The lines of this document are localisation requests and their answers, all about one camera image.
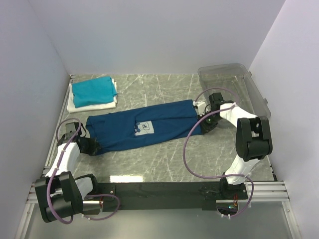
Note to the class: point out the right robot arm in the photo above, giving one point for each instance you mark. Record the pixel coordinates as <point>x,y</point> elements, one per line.
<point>252,142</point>

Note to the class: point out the clear plastic bin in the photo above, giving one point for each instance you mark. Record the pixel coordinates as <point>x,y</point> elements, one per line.
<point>235,83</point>

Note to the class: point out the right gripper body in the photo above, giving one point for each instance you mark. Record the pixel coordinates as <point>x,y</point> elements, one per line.
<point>210,122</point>

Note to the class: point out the white folded t-shirt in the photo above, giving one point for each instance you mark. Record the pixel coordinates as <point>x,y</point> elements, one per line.
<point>71,108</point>

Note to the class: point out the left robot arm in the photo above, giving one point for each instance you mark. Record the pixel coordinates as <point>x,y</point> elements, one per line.
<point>60,196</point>

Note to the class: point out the teal folded t-shirt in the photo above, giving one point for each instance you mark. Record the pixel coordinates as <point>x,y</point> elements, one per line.
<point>95,91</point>

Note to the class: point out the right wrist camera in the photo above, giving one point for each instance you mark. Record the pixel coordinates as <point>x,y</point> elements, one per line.
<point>200,107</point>

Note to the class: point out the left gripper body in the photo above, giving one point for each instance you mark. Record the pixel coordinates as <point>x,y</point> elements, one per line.
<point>90,146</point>

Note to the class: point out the black base beam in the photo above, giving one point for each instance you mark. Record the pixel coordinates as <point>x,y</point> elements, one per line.
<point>162,195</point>

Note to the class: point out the dark blue t-shirt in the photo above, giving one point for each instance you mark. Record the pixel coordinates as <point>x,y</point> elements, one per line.
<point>143,126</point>

